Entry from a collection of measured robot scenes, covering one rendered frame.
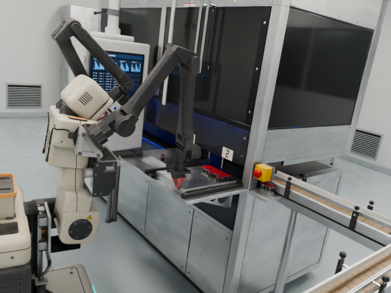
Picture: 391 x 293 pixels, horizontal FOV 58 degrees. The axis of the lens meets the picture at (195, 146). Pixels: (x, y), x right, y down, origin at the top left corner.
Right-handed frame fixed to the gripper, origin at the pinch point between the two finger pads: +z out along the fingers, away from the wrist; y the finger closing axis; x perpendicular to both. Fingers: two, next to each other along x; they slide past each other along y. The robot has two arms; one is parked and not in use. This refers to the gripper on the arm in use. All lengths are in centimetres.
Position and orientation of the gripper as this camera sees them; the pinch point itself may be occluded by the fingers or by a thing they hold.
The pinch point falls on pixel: (176, 187)
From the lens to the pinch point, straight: 171.3
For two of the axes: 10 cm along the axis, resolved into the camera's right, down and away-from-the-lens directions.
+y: 7.8, -0.5, 6.2
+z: -1.4, 9.6, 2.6
